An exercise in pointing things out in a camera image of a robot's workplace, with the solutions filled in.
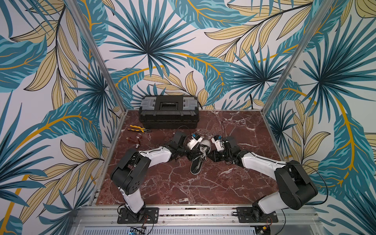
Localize black white canvas sneaker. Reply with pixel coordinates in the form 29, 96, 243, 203
190, 140, 211, 175

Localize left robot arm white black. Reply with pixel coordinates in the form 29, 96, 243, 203
111, 131, 203, 215

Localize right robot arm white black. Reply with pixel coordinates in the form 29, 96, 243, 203
209, 136, 318, 217

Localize black grey plastic toolbox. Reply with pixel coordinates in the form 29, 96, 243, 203
139, 95, 200, 129

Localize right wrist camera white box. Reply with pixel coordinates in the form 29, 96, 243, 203
211, 135, 225, 152

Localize yellow handled pliers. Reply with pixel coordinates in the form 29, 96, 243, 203
127, 125, 151, 133

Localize red handled tool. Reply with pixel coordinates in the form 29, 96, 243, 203
126, 133, 143, 149

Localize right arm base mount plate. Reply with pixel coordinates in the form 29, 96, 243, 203
232, 207, 279, 223

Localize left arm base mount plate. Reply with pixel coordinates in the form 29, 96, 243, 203
117, 207, 160, 224

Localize aluminium rail frame front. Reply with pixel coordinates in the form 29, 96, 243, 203
69, 205, 326, 235

